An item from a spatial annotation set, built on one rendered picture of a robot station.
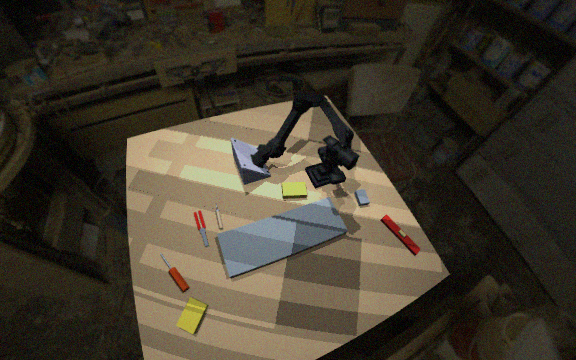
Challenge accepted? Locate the awl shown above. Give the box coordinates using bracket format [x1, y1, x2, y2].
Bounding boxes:
[216, 209, 223, 229]

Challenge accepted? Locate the red spirit level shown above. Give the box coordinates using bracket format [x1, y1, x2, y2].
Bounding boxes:
[380, 214, 420, 256]

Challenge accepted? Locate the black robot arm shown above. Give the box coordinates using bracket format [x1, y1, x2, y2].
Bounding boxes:
[250, 92, 360, 170]

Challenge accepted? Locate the yellow rectangular block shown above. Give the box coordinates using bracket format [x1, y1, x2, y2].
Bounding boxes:
[282, 182, 307, 199]
[176, 297, 209, 334]

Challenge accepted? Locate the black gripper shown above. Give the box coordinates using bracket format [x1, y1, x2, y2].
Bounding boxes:
[318, 146, 346, 185]

